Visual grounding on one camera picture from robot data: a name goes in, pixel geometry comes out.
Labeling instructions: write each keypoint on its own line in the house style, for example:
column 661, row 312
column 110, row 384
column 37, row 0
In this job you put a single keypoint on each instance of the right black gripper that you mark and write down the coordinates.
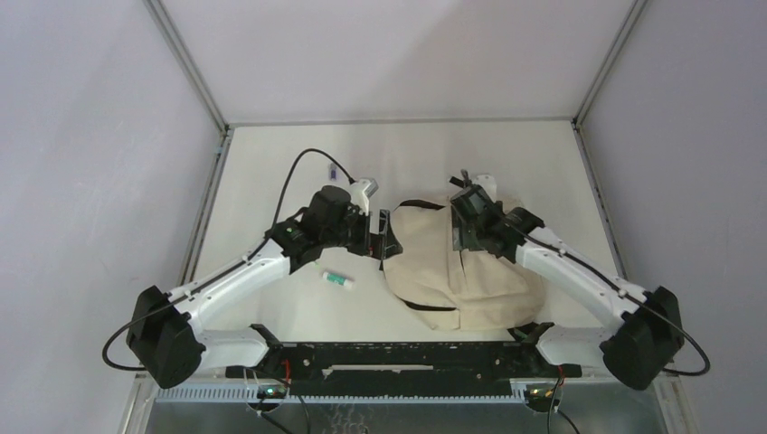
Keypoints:
column 461, row 238

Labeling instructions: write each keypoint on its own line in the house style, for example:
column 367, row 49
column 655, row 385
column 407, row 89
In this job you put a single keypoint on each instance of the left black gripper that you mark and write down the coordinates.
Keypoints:
column 381, row 246

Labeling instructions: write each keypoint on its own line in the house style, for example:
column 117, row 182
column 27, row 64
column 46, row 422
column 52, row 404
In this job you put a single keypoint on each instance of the beige canvas backpack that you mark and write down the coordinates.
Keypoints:
column 450, row 289

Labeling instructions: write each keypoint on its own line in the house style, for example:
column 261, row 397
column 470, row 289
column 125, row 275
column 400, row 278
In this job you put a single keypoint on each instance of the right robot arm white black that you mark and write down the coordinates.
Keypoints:
column 639, row 332

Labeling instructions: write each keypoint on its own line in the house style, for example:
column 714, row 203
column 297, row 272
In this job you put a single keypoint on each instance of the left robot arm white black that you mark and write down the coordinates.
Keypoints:
column 170, row 332

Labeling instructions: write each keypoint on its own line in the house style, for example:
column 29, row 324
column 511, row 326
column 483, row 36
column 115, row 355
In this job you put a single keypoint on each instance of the green white glue stick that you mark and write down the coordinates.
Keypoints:
column 338, row 279

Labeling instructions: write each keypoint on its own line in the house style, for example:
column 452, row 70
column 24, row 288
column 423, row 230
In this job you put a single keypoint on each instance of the black mounting base rail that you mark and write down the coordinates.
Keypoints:
column 428, row 368

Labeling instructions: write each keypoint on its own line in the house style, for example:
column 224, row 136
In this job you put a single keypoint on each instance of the white slotted cable duct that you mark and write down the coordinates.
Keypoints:
column 251, row 393

